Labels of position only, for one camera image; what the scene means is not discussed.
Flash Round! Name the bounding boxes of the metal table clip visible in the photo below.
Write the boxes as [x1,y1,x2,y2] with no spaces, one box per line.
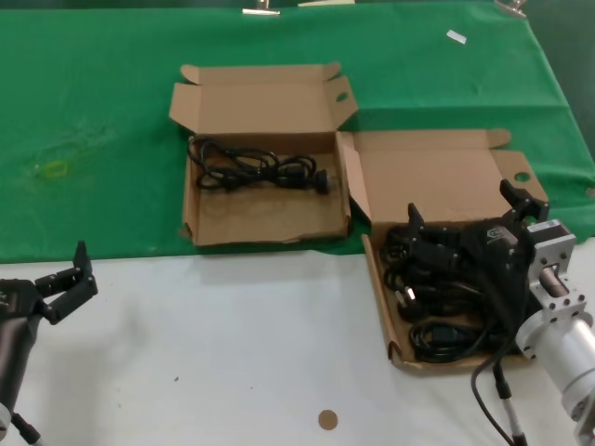
[493,0,529,20]
[241,0,282,17]

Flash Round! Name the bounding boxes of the green table cloth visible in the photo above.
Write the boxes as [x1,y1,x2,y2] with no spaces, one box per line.
[0,7,595,262]

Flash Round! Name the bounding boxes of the silver-plugged right arm cable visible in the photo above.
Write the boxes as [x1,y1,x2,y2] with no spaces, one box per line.
[492,361,529,446]

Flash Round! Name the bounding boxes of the cardboard box with torn rim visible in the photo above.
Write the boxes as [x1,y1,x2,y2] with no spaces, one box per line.
[167,61,358,247]

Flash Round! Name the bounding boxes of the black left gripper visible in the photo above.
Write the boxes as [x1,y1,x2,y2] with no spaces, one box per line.
[0,240,99,327]

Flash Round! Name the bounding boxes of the brown cardboard box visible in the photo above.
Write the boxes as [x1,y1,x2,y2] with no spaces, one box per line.
[335,128,549,377]

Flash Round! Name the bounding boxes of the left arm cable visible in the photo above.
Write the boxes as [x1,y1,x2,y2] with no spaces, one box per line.
[9,412,44,446]

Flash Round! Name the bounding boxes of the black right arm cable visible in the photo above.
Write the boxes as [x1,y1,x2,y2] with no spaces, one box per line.
[470,343,517,446]

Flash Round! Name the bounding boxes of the tangle of black power cables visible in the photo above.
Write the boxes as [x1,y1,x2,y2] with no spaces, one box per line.
[378,222,517,364]

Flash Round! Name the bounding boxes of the black power cable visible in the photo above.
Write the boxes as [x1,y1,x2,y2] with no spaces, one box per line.
[187,135,333,197]

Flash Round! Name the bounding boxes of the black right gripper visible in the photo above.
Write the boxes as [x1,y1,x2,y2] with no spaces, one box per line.
[406,178,550,336]

